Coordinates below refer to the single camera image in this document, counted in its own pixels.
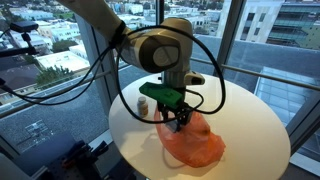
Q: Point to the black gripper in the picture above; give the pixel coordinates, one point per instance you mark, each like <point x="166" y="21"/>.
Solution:
<point x="182" y="114"/>

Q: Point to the white and blue container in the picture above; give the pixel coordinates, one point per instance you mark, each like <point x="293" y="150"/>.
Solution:
<point x="173" y="126"/>

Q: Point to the orange plastic bag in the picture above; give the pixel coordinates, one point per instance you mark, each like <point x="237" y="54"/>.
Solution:
<point x="194" y="145"/>

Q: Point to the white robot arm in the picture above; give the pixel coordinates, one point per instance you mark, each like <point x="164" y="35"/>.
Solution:
<point x="164" y="49"/>

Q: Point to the small white pill bottle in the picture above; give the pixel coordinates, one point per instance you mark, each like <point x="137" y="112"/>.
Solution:
<point x="142" y="107"/>

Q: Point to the black equipment base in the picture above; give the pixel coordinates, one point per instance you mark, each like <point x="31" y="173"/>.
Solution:
<point x="63" y="158"/>

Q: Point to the metal window handrail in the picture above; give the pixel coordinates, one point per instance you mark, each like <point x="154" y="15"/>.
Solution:
<point x="92" y="75"/>

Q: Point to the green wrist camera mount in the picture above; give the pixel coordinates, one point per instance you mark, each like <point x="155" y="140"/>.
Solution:
<point x="162" y="94"/>

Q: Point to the round white pedestal table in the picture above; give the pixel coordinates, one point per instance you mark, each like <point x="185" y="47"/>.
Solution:
<point x="257" y="143"/>

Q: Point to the black camera on stand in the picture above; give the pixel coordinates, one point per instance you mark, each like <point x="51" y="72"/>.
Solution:
<point x="24" y="28"/>

